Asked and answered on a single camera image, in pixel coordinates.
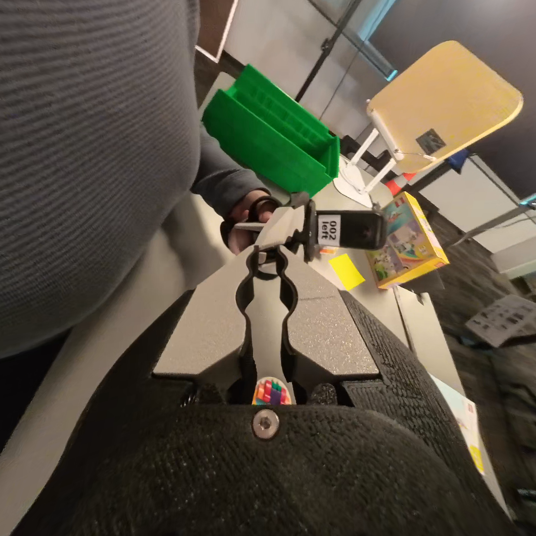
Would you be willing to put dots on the closed lego instruction booklet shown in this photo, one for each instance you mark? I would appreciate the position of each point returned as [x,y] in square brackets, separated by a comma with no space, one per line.
[465,423]

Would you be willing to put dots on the green plastic bin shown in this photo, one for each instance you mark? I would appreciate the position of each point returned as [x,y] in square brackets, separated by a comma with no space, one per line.
[272,138]

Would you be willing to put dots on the thin black light stand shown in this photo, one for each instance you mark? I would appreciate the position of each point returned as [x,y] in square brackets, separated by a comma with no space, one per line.
[326,46]

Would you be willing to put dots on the large dark screen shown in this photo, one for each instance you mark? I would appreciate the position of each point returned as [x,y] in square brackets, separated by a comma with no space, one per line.
[481,25]

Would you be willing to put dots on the printed paper sheet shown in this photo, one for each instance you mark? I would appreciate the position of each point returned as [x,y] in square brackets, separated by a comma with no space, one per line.
[502,320]

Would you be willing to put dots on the small tablet screen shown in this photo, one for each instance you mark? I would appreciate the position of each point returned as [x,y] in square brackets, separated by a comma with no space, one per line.
[458,161]

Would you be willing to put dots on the yellow lego box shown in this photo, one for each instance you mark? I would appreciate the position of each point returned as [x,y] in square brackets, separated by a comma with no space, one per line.
[410,247]

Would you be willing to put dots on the round colourful lego build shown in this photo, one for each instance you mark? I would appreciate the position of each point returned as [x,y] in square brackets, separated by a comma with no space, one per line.
[271,393]

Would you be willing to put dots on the wooden board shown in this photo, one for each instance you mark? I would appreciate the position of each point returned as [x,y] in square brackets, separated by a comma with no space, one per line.
[452,96]

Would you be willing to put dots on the person's left hand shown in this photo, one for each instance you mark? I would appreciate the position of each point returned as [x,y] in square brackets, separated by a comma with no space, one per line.
[243,213]

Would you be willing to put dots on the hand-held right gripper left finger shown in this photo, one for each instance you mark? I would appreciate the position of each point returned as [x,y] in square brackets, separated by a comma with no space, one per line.
[201,331]

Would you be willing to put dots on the person's left forearm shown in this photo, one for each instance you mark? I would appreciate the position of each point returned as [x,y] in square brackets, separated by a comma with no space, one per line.
[226,176]

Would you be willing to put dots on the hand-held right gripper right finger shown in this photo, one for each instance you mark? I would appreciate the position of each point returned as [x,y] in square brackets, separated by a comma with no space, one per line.
[331,335]

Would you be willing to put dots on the yellow sticky note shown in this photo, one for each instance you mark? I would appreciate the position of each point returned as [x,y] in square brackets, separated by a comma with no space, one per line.
[346,272]

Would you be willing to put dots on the orange traffic cone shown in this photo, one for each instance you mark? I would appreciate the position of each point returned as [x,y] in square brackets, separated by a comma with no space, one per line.
[400,184]

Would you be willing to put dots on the person's grey sweater torso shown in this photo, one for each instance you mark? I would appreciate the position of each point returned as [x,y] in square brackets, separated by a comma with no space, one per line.
[83,167]

